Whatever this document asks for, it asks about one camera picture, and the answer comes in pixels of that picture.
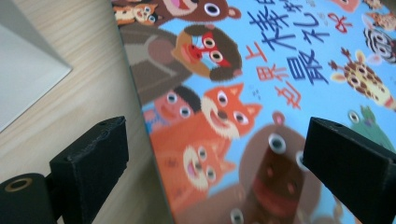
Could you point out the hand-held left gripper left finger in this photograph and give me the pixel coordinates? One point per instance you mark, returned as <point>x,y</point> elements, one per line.
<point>90,165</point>

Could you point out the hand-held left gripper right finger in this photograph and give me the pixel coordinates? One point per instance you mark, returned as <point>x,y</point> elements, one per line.
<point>351,168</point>

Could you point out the blue animal picture book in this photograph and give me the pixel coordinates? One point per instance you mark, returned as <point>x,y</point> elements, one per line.
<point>249,124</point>

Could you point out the white sheet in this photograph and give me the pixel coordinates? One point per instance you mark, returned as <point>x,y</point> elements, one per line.
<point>21,71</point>

